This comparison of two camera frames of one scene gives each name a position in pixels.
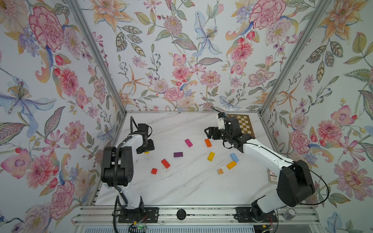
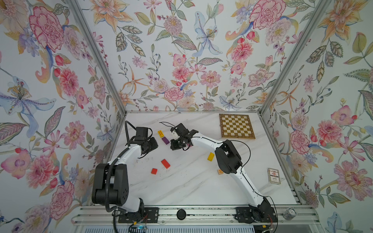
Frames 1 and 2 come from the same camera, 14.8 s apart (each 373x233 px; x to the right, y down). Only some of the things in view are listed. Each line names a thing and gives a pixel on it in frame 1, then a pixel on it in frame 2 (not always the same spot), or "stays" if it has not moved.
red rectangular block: x=165 y=163 stays
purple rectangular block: x=178 y=154 to x=165 y=140
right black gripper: x=212 y=129 to x=174 y=147
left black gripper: x=151 y=146 stays
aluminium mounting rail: x=101 y=215 stays
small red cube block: x=154 y=171 stays
